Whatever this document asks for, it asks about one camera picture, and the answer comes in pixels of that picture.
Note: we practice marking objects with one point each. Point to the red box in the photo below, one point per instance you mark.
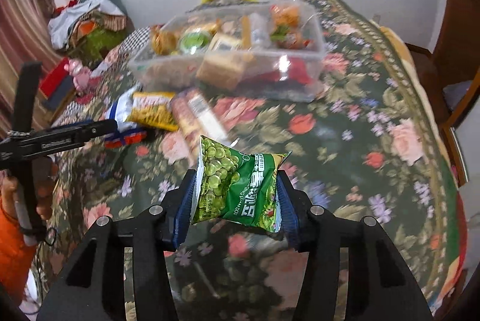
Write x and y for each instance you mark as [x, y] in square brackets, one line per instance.
[56, 79]

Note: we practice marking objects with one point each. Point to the green-edged bun packet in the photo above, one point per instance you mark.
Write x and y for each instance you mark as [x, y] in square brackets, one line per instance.
[193, 42]

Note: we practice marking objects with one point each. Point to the grey box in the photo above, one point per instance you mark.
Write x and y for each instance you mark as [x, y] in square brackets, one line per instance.
[62, 98]

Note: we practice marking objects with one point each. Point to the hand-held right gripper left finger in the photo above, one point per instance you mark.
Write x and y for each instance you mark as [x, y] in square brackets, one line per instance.
[183, 210]

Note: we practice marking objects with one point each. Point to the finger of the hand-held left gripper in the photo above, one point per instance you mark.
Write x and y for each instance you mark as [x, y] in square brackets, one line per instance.
[95, 130]

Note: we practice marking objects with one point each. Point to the gold cracker packet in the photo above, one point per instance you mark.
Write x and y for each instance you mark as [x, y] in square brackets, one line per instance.
[225, 43]

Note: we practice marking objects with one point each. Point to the orange fruit snack packet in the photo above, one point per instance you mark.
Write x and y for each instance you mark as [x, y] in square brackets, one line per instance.
[287, 15]

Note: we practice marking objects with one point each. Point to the wooden room door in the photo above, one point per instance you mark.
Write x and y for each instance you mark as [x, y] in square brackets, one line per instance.
[459, 6]

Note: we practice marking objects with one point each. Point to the long biscuit pack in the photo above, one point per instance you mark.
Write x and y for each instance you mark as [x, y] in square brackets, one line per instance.
[195, 115]

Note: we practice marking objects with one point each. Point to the clear plastic storage container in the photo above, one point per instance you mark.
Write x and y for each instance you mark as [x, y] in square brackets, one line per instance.
[176, 77]

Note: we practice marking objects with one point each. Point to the pile of clothes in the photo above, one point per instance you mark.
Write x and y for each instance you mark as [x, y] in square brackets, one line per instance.
[69, 19]

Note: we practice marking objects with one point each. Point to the brown snack packet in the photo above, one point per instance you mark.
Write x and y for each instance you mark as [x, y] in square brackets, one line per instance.
[221, 68]

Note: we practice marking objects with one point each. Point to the pink rabbit toy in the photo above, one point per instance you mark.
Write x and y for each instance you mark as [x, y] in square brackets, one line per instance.
[80, 75]

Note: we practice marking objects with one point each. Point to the golden roll packet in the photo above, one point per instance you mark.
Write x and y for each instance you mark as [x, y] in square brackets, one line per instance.
[245, 32]

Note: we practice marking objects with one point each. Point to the striped curtain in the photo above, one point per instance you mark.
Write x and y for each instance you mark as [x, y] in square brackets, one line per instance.
[22, 13]

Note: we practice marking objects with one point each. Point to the red snack packet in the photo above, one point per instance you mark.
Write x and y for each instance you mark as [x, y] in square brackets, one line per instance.
[298, 70]

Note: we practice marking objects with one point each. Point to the blue white snack packet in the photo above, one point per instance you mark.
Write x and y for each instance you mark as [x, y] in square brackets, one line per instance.
[122, 111]

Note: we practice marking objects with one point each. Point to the green pea snack packet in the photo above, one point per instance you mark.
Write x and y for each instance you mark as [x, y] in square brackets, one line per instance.
[232, 190]

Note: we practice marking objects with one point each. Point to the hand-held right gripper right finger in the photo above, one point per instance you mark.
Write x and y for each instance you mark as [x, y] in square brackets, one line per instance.
[287, 218]

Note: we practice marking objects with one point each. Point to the small orange cracker packet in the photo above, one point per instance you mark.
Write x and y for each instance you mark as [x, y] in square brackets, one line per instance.
[164, 40]

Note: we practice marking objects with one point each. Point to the person's left hand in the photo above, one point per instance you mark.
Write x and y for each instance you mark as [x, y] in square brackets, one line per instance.
[45, 193]

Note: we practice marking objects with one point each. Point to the yellow snack packet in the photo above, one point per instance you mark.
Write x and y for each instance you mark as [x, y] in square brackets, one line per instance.
[153, 111]

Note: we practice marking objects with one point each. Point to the patchwork quilt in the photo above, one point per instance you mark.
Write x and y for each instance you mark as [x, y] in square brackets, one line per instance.
[123, 47]

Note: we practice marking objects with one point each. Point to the green cloth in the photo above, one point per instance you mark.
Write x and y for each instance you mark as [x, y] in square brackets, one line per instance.
[97, 42]

